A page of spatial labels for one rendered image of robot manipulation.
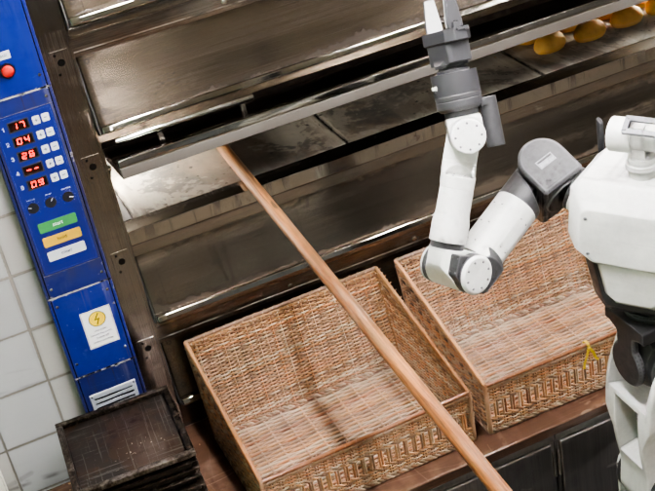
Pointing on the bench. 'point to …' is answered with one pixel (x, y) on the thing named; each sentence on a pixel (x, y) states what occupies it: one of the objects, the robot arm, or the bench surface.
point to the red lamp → (7, 66)
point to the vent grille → (114, 395)
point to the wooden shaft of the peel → (372, 332)
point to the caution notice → (99, 326)
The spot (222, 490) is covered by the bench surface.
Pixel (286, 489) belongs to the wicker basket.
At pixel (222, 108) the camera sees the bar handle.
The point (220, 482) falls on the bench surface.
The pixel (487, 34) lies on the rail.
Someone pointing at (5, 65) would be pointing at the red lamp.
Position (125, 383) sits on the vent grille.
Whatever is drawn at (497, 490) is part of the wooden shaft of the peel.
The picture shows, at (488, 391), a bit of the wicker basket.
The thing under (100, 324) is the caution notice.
